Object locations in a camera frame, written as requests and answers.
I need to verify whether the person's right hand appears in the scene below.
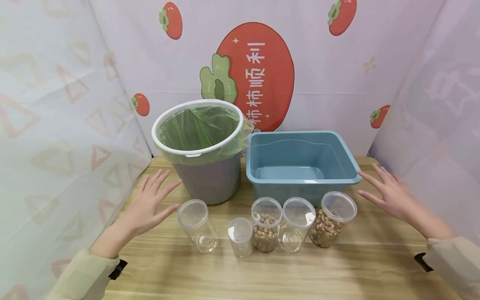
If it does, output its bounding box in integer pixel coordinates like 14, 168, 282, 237
356, 163, 425, 224

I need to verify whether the person's left hand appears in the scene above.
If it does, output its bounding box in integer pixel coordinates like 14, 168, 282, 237
117, 169, 183, 241

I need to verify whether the person's left forearm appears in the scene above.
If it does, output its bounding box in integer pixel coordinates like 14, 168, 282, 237
45, 223, 133, 300

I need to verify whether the person's right forearm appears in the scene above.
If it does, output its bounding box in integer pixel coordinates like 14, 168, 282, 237
408, 205, 480, 300

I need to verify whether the tall empty clear jar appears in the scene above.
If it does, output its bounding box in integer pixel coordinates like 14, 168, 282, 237
177, 199, 219, 254

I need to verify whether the full clear peanut jar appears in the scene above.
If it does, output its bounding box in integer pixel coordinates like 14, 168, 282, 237
307, 191, 358, 249

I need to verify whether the grey bin with white rim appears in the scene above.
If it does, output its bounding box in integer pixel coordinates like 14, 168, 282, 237
151, 99, 245, 206

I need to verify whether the pile of peanuts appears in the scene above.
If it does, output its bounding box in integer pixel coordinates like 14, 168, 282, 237
253, 212, 281, 253
308, 208, 345, 248

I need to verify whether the green plastic bin bag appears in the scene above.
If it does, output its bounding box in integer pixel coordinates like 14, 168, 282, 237
155, 105, 255, 166

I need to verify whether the blue plastic basin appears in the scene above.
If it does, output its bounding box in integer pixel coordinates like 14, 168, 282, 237
246, 130, 363, 208

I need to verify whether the short empty clear jar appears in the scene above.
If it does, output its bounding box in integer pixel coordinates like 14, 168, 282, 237
227, 217, 254, 259

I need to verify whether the black wrist band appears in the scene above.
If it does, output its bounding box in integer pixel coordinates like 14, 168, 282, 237
414, 252, 435, 273
108, 259, 128, 280

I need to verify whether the wide empty clear jar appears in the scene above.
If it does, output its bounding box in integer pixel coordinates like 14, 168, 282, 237
277, 197, 317, 254

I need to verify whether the half-full clear peanut jar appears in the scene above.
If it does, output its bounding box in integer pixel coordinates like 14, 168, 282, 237
251, 197, 283, 254

